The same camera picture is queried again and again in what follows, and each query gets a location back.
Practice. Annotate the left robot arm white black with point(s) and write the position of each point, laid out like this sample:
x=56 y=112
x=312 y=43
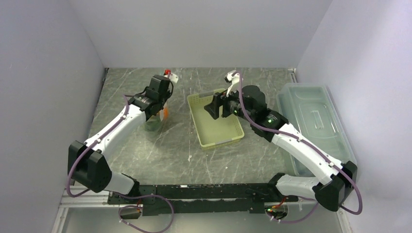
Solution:
x=87 y=161

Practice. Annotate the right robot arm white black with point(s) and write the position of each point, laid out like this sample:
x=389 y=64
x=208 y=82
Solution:
x=333 y=185

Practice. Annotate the orange tangerine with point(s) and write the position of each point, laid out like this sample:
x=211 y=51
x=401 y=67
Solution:
x=165 y=113

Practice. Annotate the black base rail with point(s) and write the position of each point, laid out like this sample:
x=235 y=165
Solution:
x=253 y=198

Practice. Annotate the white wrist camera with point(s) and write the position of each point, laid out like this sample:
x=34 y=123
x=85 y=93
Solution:
x=233 y=79
x=174 y=78

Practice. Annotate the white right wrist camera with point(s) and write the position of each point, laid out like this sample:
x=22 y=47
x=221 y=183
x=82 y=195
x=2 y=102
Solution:
x=233 y=79

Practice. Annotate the clear zip bag blue zipper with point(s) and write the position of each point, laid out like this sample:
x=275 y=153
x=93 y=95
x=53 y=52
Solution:
x=154 y=123

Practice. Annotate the aluminium frame rail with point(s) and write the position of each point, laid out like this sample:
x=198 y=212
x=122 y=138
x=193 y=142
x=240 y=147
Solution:
x=86 y=200

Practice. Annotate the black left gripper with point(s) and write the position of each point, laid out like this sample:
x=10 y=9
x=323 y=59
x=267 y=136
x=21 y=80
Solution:
x=169 y=91

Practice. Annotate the clear plastic lidded container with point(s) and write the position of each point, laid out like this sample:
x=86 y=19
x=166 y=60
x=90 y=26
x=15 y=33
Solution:
x=310 y=110

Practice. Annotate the pale yellow plastic basket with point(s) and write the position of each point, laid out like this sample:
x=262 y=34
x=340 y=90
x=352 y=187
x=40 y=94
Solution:
x=213 y=133

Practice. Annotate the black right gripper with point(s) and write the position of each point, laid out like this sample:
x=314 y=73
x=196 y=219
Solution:
x=220 y=99

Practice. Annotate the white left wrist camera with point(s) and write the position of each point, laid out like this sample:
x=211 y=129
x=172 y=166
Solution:
x=174 y=78

